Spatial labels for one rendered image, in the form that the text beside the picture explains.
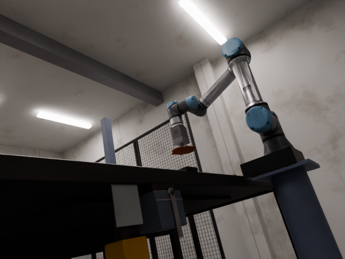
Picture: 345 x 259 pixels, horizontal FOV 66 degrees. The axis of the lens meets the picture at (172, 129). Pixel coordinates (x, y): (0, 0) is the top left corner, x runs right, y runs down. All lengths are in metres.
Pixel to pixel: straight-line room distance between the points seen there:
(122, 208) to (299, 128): 3.66
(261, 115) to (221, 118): 3.19
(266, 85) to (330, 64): 0.91
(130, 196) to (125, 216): 0.07
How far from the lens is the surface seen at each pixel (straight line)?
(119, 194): 0.82
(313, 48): 4.62
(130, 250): 0.77
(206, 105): 1.65
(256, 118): 1.31
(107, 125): 3.71
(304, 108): 4.31
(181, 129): 1.53
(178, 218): 0.93
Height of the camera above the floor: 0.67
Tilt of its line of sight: 22 degrees up
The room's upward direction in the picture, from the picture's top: 13 degrees counter-clockwise
